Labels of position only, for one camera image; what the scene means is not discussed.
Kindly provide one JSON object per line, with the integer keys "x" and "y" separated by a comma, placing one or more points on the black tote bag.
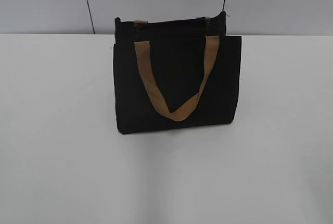
{"x": 175, "y": 74}

